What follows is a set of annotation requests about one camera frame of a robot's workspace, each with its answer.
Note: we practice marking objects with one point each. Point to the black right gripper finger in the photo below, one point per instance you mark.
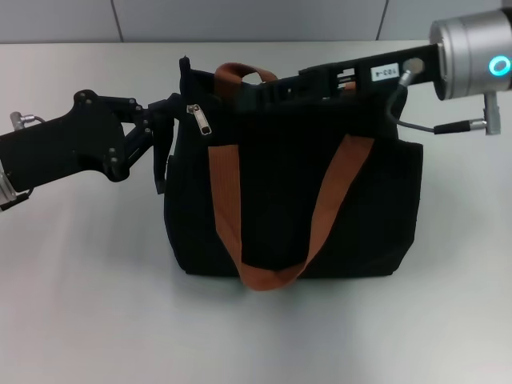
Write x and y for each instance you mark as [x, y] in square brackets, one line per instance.
[264, 96]

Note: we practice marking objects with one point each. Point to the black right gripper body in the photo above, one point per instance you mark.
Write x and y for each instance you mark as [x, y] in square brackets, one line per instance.
[360, 78]

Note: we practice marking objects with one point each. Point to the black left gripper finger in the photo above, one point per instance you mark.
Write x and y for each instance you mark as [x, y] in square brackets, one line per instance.
[160, 109]
[150, 130]

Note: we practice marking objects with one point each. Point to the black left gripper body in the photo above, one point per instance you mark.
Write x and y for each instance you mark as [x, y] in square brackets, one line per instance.
[60, 148]

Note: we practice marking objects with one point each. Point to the silver metal zipper pull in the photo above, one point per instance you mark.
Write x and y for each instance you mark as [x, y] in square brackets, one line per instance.
[202, 122]

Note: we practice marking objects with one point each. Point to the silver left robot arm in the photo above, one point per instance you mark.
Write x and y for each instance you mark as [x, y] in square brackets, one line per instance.
[6, 188]

